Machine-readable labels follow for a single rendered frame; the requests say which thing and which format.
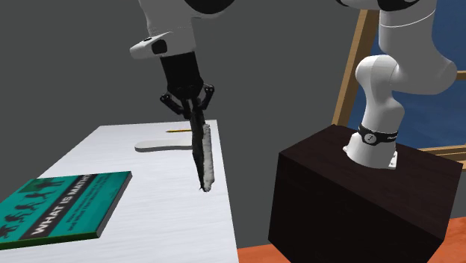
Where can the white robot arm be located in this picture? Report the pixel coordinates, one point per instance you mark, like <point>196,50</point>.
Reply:
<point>382,91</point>

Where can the yellow pencil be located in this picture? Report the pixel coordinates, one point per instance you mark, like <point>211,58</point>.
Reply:
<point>177,130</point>

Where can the dark brown robot stand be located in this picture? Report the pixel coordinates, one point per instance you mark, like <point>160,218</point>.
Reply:
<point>346,204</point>

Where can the white table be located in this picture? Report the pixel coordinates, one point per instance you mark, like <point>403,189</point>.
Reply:
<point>160,218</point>

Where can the teal book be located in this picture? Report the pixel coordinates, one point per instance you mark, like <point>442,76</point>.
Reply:
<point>62,207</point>

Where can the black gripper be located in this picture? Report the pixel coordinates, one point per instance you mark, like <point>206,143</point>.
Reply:
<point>182,74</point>

